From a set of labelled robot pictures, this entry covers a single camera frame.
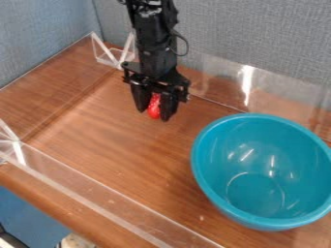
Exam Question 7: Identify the clear acrylic front barrier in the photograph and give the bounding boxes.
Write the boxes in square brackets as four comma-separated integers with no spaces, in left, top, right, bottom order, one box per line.
[6,143,224,248]

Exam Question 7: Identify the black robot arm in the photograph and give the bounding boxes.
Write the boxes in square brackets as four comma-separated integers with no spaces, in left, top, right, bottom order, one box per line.
[121,0,189,121]

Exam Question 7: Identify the blue plastic bowl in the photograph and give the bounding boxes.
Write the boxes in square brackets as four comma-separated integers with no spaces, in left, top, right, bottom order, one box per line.
[189,113,331,232]

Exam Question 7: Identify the clear acrylic corner bracket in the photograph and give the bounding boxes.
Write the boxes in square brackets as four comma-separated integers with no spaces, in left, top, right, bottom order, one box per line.
[90,32,136,70]

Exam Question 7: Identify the clear acrylic barrier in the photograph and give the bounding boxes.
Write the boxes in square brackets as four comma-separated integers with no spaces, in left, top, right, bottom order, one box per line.
[179,54,331,133]
[6,143,224,248]

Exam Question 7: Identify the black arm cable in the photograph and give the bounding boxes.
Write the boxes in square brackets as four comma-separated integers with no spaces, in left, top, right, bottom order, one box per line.
[171,29,191,58]

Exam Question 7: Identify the red toy strawberry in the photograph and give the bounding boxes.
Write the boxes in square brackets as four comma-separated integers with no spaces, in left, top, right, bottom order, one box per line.
[147,93,160,119]

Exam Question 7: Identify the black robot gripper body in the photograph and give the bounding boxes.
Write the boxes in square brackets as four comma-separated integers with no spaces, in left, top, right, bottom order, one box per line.
[120,45,191,105]

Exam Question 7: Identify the clear acrylic left bracket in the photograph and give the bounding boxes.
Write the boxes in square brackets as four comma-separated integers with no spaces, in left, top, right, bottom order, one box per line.
[0,118,26,166]

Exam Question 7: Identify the clear acrylic back barrier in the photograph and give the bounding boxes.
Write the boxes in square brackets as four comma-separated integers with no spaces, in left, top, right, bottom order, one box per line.
[179,54,331,133]

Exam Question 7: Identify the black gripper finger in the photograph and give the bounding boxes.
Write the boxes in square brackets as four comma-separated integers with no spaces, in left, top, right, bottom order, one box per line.
[159,92,179,121]
[130,84,151,112]

